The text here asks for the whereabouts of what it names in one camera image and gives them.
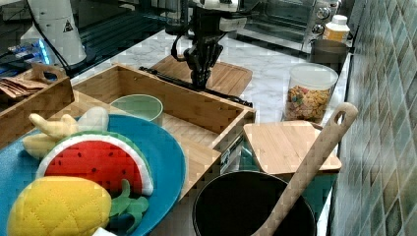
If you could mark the grey metal cup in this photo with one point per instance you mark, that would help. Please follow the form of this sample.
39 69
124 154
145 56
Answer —
329 53

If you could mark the black pot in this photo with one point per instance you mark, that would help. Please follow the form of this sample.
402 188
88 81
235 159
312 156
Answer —
238 203

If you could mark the plush banana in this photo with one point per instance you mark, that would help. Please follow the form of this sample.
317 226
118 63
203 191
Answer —
51 132

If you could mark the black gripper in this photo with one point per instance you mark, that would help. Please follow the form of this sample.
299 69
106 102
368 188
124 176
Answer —
205 50

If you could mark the wooden tray with handle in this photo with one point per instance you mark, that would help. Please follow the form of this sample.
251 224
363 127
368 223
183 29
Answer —
14 120

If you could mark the wooden spatula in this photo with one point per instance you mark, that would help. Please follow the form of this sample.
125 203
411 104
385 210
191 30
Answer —
337 125

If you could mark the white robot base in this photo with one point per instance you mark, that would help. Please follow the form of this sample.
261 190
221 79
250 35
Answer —
53 26

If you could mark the green ceramic bowl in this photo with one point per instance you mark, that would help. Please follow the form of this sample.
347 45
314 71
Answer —
143 106

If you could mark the bamboo lid on teal container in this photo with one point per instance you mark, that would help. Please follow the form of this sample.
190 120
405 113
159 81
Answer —
279 148

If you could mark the yellow bottle white cap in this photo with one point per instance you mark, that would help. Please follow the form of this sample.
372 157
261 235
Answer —
337 29

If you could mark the cereal jar with white lid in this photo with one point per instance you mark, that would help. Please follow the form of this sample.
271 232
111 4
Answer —
309 92

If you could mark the blue round plate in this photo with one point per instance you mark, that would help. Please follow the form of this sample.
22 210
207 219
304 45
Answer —
165 157

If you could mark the plush watermelon slice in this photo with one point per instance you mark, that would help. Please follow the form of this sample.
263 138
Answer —
105 158

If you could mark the plush yellow pineapple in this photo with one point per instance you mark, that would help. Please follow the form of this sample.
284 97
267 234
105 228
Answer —
70 206

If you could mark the toaster oven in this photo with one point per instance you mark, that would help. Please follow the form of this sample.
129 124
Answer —
289 23

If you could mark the bamboo cutting board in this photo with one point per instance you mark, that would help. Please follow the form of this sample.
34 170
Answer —
225 78

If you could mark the bamboo organizer top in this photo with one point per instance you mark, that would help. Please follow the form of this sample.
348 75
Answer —
196 160

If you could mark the bamboo drawer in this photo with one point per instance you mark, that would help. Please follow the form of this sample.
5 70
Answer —
200 117

